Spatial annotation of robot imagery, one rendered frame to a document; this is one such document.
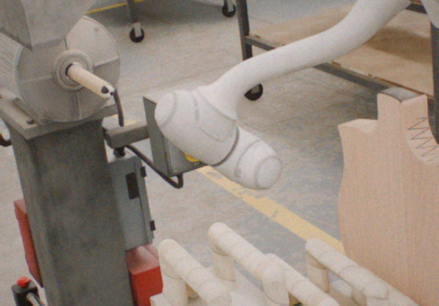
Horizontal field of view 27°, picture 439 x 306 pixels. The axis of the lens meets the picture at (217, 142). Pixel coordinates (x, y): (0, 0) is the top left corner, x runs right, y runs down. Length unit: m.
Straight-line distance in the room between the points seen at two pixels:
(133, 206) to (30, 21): 0.87
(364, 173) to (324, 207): 2.71
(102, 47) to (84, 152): 0.34
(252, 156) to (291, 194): 2.48
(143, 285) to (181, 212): 1.77
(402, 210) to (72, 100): 0.99
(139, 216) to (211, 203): 1.83
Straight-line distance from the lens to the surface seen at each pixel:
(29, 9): 1.80
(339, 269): 1.40
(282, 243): 3.91
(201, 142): 1.83
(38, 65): 2.13
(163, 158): 2.30
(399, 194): 1.41
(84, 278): 2.51
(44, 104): 2.15
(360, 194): 1.51
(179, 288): 1.37
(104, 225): 2.47
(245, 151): 1.89
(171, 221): 4.24
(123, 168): 2.47
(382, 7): 1.88
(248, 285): 1.42
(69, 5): 1.82
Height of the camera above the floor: 1.81
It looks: 21 degrees down
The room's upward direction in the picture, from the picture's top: 8 degrees counter-clockwise
